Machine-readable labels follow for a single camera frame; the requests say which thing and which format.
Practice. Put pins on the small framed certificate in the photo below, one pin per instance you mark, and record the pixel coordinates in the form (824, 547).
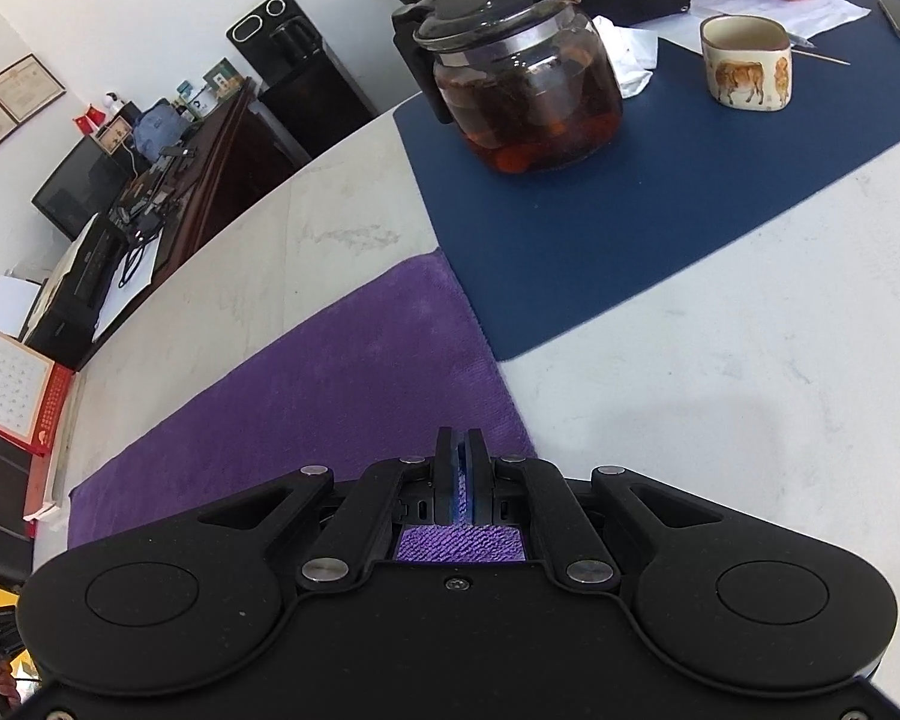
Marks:
(26, 88)

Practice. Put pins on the dark wooden desk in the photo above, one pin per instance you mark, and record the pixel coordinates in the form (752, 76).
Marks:
(225, 165)

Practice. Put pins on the red-covered book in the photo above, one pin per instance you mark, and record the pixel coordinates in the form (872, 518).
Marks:
(45, 480)

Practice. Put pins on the black kettle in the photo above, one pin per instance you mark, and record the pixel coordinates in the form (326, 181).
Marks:
(292, 41)

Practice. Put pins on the black computer monitor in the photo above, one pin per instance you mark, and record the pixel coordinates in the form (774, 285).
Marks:
(82, 187)

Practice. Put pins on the white paper form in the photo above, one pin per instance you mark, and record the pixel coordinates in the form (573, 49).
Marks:
(795, 11)

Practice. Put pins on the black and grey printer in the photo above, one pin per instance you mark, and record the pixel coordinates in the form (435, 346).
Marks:
(0, 502)

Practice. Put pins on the thin wooden stick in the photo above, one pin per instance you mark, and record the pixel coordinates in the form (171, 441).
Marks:
(825, 55)

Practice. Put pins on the silver pen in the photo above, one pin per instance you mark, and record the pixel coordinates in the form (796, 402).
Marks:
(801, 39)

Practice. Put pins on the white jar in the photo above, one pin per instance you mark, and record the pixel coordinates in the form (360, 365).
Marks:
(195, 99)

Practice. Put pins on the small red flags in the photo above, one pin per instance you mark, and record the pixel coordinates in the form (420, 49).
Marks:
(88, 121)

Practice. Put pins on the white paper sheet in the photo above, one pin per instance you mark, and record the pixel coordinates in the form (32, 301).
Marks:
(116, 307)

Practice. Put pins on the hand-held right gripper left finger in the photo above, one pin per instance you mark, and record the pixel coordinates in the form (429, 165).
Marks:
(454, 476)

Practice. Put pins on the red desk calendar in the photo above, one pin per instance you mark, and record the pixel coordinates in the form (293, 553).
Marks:
(7, 382)

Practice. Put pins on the purple towel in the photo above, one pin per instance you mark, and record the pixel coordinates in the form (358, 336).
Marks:
(330, 390)

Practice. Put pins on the black water dispenser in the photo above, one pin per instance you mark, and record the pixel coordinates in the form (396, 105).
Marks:
(322, 112)

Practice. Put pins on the small wooden frame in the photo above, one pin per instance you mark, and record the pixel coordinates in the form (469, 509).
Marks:
(115, 136)

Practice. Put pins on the white tissue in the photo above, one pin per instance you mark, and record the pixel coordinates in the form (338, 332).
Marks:
(634, 52)

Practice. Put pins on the glass teapot with black lid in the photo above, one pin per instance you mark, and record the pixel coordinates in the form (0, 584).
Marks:
(525, 105)

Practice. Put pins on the white printer tray paper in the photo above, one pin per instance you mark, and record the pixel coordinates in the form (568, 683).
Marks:
(11, 307)

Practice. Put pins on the beige cup with animal print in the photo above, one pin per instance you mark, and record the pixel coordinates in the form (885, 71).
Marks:
(746, 75)

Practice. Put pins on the green tea box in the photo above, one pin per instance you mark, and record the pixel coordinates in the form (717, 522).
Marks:
(223, 77)

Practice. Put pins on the black desktop printer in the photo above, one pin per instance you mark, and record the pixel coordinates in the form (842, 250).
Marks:
(82, 277)

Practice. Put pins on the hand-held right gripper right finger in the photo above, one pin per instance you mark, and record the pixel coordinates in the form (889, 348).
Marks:
(484, 480)

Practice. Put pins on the dark blue desk mat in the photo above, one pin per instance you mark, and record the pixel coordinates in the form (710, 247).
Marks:
(682, 202)

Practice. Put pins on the blue bag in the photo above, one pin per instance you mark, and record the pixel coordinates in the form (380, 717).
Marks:
(159, 131)

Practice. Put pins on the white figurine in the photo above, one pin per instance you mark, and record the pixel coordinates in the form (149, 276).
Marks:
(114, 103)

